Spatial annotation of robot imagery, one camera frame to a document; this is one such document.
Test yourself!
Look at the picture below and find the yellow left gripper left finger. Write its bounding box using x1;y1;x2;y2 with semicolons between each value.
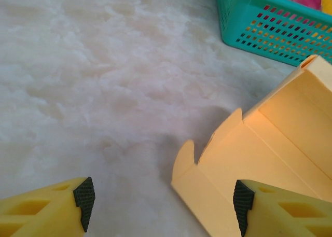
0;176;96;237

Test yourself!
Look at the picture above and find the teal plastic basket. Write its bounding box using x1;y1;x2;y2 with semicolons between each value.
216;0;332;67

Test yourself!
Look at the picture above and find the orange paper box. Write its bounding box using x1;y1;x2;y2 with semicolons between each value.
171;54;332;237

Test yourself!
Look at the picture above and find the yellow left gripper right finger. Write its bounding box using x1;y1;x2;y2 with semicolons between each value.
232;179;332;237

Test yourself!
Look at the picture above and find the large yellow banana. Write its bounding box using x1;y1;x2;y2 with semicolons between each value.
321;0;332;15

